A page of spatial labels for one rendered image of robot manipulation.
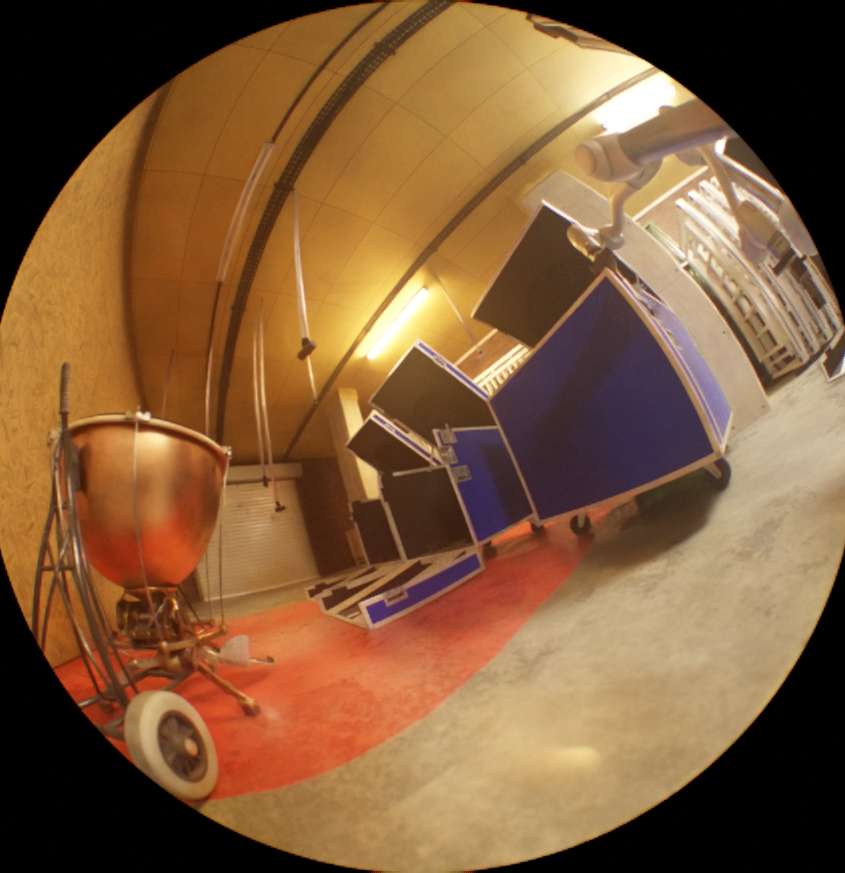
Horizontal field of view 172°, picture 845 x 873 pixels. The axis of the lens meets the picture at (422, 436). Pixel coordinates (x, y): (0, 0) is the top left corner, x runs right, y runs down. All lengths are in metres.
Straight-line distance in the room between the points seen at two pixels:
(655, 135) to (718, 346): 1.89
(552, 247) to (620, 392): 1.11
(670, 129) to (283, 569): 7.62
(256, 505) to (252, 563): 1.43
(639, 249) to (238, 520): 8.08
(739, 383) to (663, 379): 1.46
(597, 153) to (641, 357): 0.69
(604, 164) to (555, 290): 1.39
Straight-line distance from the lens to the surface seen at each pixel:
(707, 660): 0.54
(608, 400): 1.20
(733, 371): 2.49
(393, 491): 2.52
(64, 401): 0.88
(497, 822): 0.42
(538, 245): 1.95
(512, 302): 2.13
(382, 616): 1.37
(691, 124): 0.78
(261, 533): 7.20
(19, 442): 1.85
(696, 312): 2.55
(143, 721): 0.54
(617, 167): 0.91
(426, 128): 3.08
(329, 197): 3.05
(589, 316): 1.23
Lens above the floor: 0.37
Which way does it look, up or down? 18 degrees up
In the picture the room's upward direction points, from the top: 20 degrees counter-clockwise
